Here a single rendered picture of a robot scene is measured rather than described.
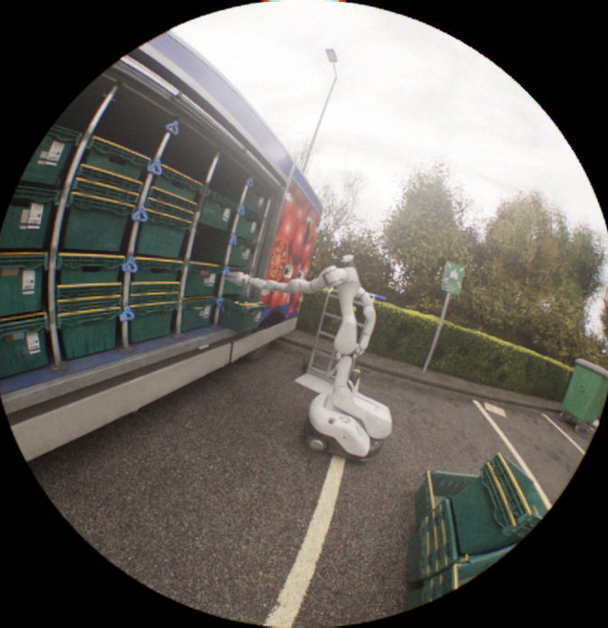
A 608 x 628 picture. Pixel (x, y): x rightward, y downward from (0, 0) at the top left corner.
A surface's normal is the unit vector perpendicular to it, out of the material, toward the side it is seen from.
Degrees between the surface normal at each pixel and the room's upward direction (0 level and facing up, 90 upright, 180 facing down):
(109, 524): 0
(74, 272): 94
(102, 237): 91
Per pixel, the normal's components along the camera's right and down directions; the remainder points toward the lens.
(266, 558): 0.23, -0.96
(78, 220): 0.91, 0.34
